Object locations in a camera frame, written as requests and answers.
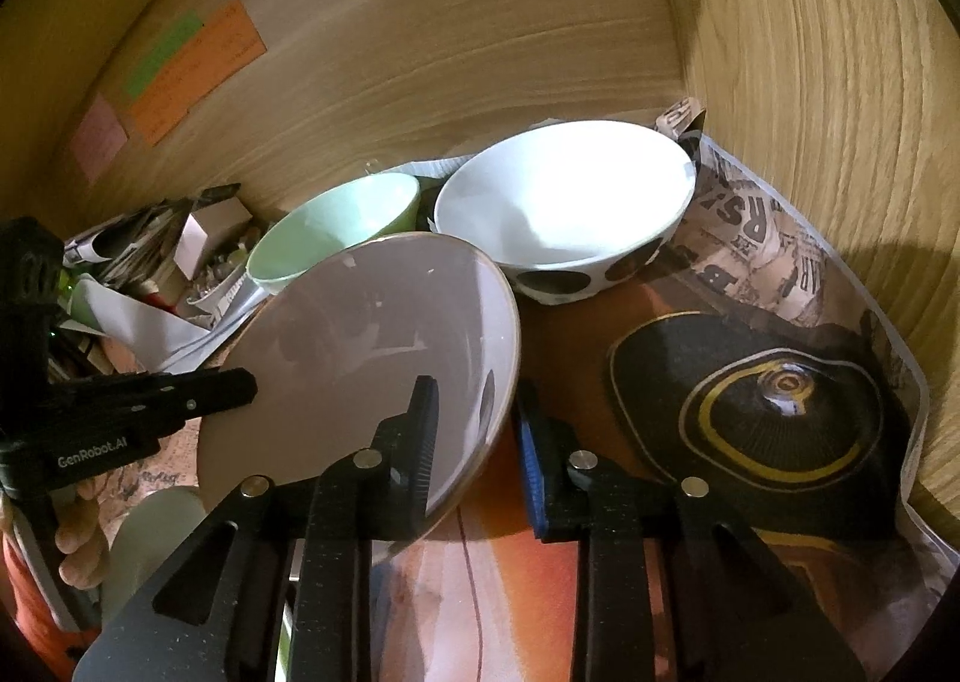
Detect colourful newsprint paper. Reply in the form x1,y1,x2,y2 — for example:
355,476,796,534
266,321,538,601
375,98,950,682

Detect orange sticky note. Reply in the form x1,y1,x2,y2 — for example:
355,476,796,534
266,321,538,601
129,0,269,149

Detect mint green plate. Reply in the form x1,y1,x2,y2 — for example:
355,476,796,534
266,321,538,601
101,487,207,623

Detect pale pink bowl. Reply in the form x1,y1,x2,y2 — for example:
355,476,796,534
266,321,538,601
196,230,524,563

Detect small white box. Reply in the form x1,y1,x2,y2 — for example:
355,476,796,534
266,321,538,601
174,200,252,278

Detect stack of newspapers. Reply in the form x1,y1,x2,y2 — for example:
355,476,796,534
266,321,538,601
64,183,241,270

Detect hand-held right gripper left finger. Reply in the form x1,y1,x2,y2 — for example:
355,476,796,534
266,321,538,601
73,374,441,682

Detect white bowl with dark dots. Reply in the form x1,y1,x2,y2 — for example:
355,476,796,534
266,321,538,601
433,121,697,306

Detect person's orange clothing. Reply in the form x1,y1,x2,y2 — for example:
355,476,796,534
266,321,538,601
0,524,98,660

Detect green sticky note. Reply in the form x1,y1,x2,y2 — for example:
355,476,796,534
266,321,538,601
124,10,205,99

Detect small bowl of trinkets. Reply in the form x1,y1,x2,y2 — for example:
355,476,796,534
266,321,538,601
184,262,260,323

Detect person's left hand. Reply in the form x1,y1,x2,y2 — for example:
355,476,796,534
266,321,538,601
56,502,110,582

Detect pink sticky note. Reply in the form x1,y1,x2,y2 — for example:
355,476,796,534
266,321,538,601
71,91,130,184

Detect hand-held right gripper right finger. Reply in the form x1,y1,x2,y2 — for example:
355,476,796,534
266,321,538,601
514,379,867,682

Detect folded white paper sheet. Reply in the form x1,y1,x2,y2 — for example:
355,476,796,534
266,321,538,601
67,273,263,375

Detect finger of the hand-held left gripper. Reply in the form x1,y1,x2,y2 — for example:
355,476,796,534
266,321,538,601
112,367,258,428

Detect mint green bowl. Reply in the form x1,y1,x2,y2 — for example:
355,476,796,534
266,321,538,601
246,173,422,297

